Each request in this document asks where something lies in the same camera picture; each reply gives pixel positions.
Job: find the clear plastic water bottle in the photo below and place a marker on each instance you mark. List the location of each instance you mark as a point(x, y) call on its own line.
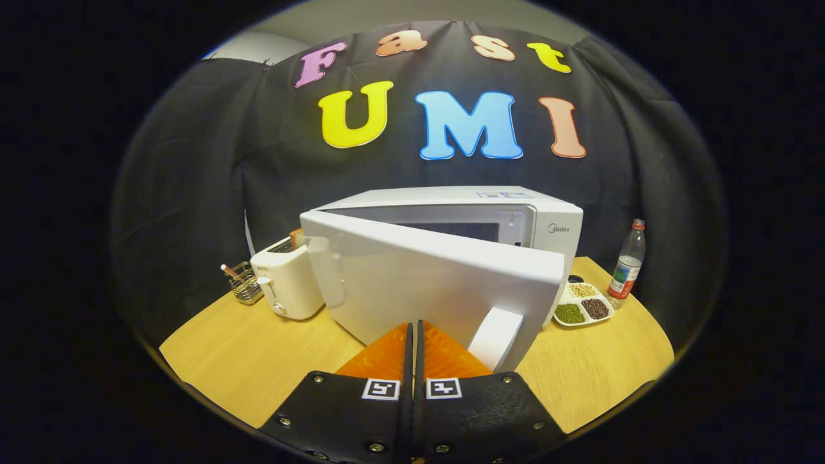
point(626, 264)

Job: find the toasted bread slice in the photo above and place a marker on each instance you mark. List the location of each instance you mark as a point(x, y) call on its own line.
point(297, 238)

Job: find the white divided dish of beans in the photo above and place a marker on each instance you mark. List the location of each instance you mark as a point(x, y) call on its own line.
point(570, 314)

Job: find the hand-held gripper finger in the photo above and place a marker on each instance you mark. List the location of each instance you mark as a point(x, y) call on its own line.
point(419, 419)
point(407, 419)

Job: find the white bread toaster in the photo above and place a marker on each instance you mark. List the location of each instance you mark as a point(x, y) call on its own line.
point(290, 283)

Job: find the white toaster oven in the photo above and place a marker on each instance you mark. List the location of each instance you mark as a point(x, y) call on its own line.
point(419, 270)

